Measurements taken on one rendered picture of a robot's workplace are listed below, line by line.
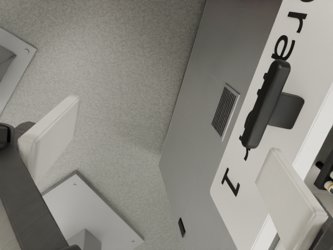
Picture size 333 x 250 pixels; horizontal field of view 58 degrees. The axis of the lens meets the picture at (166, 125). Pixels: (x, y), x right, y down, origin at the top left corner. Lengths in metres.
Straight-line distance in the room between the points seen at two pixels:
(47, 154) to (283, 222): 0.13
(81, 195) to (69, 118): 1.18
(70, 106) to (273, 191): 0.13
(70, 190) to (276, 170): 1.19
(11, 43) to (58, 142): 0.99
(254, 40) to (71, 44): 0.66
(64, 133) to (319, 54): 0.20
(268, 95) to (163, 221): 1.33
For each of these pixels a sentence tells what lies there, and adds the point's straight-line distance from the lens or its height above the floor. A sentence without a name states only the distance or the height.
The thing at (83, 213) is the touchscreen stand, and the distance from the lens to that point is 1.41.
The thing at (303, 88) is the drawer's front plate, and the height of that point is 0.90.
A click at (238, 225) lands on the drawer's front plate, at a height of 0.90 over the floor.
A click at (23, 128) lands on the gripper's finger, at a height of 0.96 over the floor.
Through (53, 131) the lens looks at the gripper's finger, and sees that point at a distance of 0.16.
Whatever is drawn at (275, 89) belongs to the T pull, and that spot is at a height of 0.91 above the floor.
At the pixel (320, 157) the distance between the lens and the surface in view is 0.41.
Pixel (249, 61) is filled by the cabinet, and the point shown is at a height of 0.50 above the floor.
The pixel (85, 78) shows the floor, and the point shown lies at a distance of 1.16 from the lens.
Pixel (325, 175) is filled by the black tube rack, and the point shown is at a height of 0.87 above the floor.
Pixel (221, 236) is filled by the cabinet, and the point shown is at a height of 0.66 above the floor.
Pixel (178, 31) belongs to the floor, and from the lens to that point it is 1.15.
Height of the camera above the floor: 1.11
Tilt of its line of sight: 63 degrees down
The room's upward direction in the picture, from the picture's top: 157 degrees clockwise
